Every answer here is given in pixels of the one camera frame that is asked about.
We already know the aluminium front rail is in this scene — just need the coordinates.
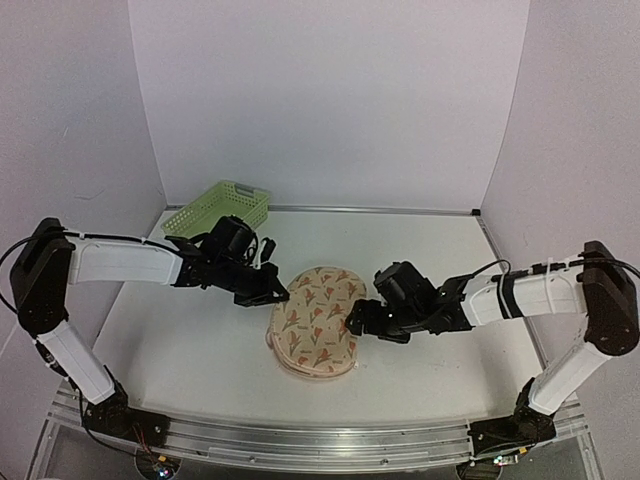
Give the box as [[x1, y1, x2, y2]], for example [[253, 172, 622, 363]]
[[37, 377, 601, 480]]

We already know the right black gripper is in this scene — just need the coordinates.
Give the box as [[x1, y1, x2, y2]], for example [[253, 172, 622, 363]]
[[346, 300, 426, 344]]

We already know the floral mesh laundry bag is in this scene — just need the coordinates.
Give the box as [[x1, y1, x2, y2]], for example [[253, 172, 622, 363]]
[[266, 266, 366, 379]]

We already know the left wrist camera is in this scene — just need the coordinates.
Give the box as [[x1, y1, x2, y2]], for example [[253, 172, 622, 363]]
[[260, 237, 276, 262]]

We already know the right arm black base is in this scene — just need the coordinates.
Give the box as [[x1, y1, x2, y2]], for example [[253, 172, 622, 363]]
[[467, 378, 556, 458]]

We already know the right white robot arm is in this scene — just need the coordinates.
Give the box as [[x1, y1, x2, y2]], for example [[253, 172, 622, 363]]
[[346, 241, 639, 443]]

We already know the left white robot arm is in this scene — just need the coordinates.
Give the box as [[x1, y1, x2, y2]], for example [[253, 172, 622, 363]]
[[1, 216, 289, 437]]

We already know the green plastic basket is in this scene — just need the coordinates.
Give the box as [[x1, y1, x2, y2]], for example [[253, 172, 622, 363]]
[[161, 181, 271, 238]]

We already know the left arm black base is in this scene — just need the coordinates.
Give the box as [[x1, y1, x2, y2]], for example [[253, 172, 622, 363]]
[[80, 382, 170, 449]]

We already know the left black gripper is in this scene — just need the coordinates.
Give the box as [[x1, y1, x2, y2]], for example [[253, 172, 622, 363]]
[[214, 256, 289, 308]]

